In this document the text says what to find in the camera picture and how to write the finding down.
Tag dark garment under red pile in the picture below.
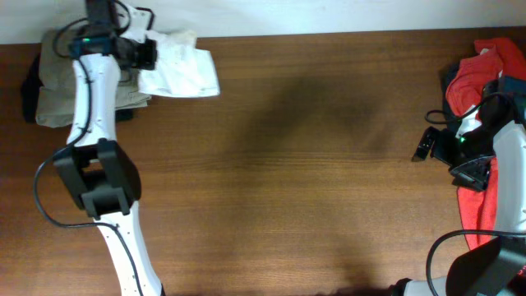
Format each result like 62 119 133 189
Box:
439 65 461 120

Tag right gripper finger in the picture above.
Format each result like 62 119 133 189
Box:
449 155 494 192
411 127 439 162

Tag folded dark garment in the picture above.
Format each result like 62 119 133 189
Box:
21 55 134 124

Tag white polo shirt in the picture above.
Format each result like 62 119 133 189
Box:
117 29 220 104

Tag folded khaki pants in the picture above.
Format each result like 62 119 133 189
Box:
35 30 151 128

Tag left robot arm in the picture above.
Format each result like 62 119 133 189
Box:
53 37 164 295

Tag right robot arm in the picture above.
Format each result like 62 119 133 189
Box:
390 76 525 296

